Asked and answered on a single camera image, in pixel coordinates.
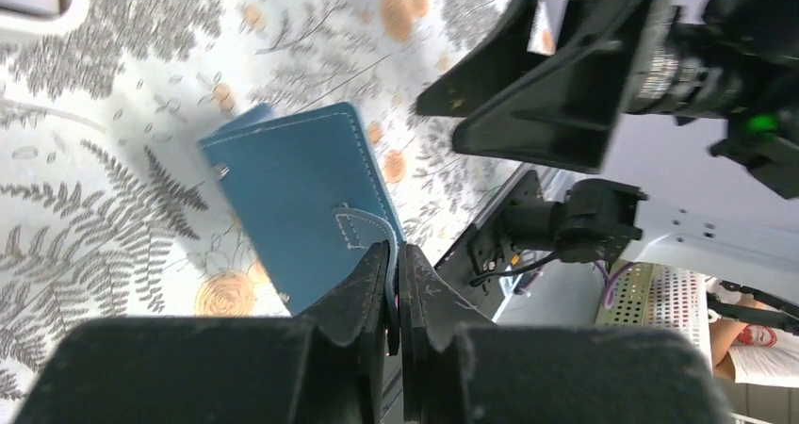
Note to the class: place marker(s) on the blue leather card holder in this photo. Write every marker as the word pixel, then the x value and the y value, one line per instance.
pixel 309 193

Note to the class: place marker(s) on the white rectangular plastic tray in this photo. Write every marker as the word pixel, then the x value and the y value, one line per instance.
pixel 25 21

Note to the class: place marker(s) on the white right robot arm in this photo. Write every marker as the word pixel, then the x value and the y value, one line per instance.
pixel 694 100

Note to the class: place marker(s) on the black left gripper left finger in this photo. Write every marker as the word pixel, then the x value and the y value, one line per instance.
pixel 323 366

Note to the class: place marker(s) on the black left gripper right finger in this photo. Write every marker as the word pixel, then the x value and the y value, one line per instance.
pixel 460 367

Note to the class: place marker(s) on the floral patterned table mat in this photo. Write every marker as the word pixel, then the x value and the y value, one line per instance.
pixel 106 206

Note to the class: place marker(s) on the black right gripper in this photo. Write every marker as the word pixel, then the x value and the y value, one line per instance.
pixel 558 110

